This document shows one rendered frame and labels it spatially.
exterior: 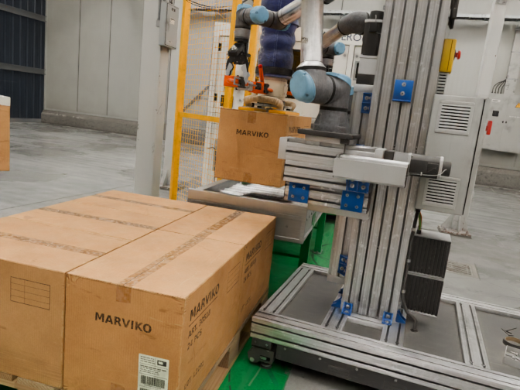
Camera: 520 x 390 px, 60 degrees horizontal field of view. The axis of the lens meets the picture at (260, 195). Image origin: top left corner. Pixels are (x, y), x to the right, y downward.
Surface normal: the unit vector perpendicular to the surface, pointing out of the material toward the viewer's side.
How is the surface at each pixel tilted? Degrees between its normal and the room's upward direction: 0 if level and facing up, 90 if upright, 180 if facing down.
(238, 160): 90
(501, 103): 90
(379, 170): 90
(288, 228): 90
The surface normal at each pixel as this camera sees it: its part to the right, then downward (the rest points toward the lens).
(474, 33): -0.35, 0.14
